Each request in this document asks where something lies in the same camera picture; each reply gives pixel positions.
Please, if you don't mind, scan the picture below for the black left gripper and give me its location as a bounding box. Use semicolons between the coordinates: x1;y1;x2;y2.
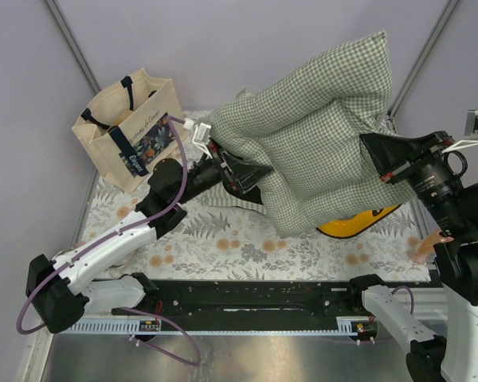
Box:
175;135;274;205

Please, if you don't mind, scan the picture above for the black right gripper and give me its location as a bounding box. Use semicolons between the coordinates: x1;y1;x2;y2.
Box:
360;127;472;234

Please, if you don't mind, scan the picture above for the green checkered pet cushion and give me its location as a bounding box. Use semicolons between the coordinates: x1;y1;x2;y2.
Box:
209;31;414;237

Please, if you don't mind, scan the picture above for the green striped pet tent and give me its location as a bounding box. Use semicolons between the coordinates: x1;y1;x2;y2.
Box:
200;183;266;215

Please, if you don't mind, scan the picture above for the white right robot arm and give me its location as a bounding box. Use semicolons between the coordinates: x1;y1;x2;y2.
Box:
347;131;478;381

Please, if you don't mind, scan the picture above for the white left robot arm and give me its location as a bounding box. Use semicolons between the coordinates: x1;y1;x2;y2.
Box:
25;142;273;333

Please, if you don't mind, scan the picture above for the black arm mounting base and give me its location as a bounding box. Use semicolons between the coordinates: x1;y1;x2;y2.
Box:
135;280;370;323

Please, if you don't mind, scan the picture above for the yellow double pet bowl holder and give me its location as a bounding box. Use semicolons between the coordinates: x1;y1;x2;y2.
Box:
316;205;401;240

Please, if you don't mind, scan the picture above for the steel pet bowl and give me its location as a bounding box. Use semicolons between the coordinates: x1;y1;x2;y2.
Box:
109;251;137;269

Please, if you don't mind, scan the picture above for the floral table mat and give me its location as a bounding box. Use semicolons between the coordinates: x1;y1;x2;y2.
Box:
81;110;431;283

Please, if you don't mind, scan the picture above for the pink capped drink bottle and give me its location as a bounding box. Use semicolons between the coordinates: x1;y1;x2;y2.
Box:
407;230;453;264

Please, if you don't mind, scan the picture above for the beige canvas tote bag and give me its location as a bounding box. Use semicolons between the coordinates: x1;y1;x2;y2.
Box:
72;68;184;193

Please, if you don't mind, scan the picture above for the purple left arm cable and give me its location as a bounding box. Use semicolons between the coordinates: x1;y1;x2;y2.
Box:
15;115;202;366

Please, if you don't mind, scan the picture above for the white slotted cable duct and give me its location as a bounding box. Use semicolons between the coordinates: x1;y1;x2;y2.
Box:
64;312;370;337

